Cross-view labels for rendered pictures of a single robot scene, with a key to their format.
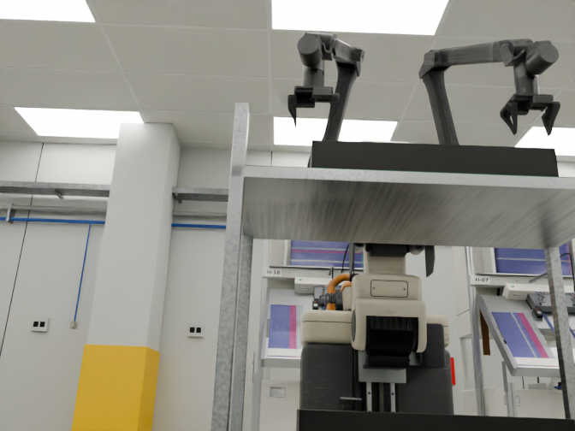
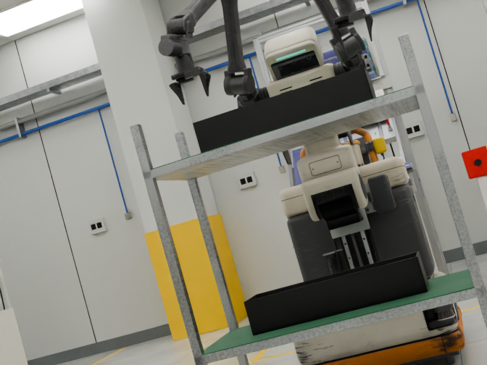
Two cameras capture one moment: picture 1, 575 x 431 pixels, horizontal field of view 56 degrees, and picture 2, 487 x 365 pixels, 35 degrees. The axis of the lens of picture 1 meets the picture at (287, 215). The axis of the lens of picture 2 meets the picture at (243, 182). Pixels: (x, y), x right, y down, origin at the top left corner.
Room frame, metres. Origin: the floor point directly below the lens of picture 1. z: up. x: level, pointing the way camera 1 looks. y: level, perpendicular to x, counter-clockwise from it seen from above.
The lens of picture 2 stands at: (-1.20, -0.75, 0.67)
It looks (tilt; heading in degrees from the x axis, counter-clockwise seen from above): 4 degrees up; 14
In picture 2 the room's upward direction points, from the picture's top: 16 degrees counter-clockwise
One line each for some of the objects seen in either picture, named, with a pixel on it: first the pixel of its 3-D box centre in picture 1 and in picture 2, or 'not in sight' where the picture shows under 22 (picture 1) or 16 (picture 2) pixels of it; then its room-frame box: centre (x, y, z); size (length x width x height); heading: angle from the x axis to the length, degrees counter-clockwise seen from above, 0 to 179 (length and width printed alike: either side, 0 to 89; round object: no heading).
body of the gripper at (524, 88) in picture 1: (527, 94); (347, 10); (1.24, -0.62, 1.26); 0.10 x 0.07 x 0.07; 90
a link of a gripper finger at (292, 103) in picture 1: (301, 110); (183, 90); (1.24, -0.03, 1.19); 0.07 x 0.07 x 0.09; 89
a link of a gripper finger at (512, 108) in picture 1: (518, 117); (344, 35); (1.24, -0.59, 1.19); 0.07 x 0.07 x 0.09; 0
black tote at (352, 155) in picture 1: (425, 180); (285, 114); (1.24, -0.34, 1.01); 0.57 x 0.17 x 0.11; 90
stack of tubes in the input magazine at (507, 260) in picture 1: (530, 257); not in sight; (3.74, -1.74, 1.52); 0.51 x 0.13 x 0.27; 90
